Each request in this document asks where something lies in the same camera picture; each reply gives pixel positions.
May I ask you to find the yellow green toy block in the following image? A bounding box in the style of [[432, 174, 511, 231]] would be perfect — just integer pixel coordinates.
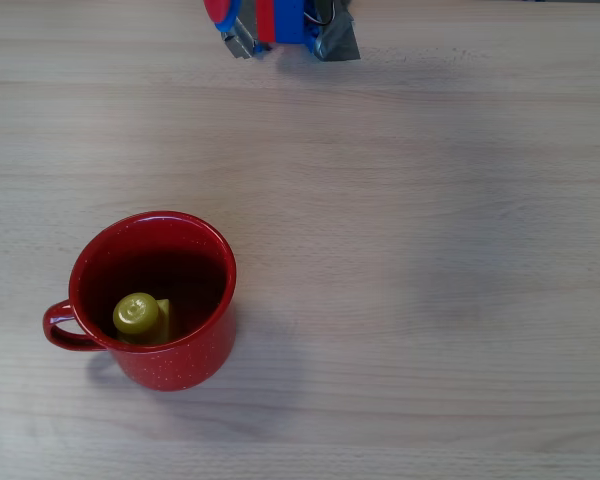
[[111, 291, 172, 347]]

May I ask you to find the red enamel mug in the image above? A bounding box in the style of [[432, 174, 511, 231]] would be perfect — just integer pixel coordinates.
[[41, 209, 238, 393]]

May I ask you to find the grey duct tape piece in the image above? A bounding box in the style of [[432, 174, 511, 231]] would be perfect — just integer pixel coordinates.
[[308, 0, 362, 63], [220, 8, 270, 61]]

